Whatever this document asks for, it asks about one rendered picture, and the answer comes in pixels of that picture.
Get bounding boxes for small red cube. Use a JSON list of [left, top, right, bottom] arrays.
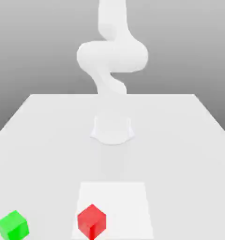
[[77, 203, 107, 240]]

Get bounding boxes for small green cube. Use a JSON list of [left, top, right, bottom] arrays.
[[0, 210, 30, 240]]

